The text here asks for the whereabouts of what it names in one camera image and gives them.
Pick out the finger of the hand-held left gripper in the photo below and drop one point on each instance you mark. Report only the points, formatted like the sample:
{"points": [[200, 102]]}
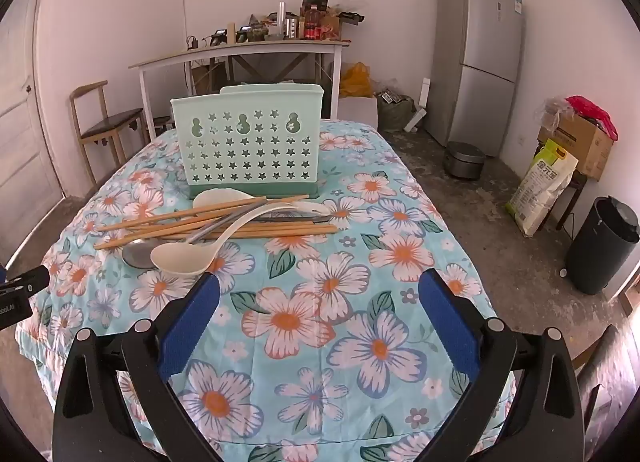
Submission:
{"points": [[30, 279]]}

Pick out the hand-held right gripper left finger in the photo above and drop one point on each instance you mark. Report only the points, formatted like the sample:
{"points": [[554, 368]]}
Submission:
{"points": [[190, 327]]}

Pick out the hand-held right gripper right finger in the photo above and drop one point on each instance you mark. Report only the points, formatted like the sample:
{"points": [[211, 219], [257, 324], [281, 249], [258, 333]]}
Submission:
{"points": [[450, 322]]}

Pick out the white plastic spoon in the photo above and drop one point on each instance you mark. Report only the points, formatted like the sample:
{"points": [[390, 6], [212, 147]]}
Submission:
{"points": [[215, 198], [180, 258]]}

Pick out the metal spoon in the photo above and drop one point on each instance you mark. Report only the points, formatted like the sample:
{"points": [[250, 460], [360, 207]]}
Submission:
{"points": [[137, 254], [300, 216]]}

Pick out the wooden chopstick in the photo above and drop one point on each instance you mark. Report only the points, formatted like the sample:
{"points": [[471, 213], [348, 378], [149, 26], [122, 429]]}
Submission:
{"points": [[115, 242], [300, 233], [200, 212], [170, 228], [300, 226]]}

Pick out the green plastic utensil holder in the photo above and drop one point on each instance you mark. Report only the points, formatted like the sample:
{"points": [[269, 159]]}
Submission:
{"points": [[250, 141]]}

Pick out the white door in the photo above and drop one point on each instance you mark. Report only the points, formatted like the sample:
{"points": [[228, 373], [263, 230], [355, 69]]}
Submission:
{"points": [[25, 141]]}

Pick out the floral blue blanket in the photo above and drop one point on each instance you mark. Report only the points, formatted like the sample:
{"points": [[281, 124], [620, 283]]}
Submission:
{"points": [[320, 267]]}

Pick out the grey rice cooker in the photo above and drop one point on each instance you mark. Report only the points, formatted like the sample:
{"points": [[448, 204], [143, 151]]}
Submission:
{"points": [[465, 161]]}

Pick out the white and yellow rice bag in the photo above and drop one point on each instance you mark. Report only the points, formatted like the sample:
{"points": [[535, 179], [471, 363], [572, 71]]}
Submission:
{"points": [[542, 187]]}

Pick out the black trash bin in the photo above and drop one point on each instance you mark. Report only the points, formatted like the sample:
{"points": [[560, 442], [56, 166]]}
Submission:
{"points": [[600, 247]]}

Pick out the wooden chair black seat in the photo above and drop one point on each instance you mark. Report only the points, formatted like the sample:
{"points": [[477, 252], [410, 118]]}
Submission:
{"points": [[107, 124]]}

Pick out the black metal stand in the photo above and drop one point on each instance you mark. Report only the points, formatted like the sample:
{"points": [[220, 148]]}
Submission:
{"points": [[575, 187]]}

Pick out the white flat carton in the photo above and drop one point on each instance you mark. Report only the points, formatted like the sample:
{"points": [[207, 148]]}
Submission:
{"points": [[415, 120], [425, 91]]}

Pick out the green woven sack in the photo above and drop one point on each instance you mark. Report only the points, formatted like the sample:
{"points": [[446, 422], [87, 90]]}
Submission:
{"points": [[395, 114]]}

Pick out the large cardboard box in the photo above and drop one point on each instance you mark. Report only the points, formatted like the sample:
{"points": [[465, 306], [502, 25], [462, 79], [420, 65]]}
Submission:
{"points": [[580, 141]]}

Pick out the yellow plastic bag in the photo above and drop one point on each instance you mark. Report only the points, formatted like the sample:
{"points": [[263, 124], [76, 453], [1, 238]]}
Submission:
{"points": [[356, 79]]}

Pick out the white desk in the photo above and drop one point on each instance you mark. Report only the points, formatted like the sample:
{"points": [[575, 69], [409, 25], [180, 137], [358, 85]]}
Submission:
{"points": [[225, 49]]}

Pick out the silver refrigerator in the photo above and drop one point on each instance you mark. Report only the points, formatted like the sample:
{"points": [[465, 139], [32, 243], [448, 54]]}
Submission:
{"points": [[475, 41]]}

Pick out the black power adapter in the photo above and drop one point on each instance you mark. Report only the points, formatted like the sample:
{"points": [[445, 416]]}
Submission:
{"points": [[192, 43]]}

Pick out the black small device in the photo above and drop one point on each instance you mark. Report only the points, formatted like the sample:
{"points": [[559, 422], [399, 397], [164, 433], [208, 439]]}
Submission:
{"points": [[218, 35], [243, 32]]}

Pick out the short wooden block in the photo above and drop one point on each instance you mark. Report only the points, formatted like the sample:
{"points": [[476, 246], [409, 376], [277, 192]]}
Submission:
{"points": [[231, 32]]}

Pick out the green camouflage pouch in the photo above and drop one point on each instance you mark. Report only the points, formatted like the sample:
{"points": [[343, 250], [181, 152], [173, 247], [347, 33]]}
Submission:
{"points": [[257, 31]]}

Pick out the silver box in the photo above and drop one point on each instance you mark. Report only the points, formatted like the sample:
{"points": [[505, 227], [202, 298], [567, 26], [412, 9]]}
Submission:
{"points": [[291, 26]]}

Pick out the red drink bottle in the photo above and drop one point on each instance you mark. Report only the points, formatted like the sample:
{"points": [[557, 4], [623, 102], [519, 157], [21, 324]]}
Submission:
{"points": [[312, 32]]}

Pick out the black tray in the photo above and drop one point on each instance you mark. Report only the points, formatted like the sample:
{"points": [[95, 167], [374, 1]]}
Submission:
{"points": [[352, 17]]}

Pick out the clear plastic cup stack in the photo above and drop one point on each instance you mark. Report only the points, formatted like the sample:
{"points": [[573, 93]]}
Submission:
{"points": [[281, 16]]}

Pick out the dark box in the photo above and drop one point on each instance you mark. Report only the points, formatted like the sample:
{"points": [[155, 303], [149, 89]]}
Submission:
{"points": [[314, 2]]}

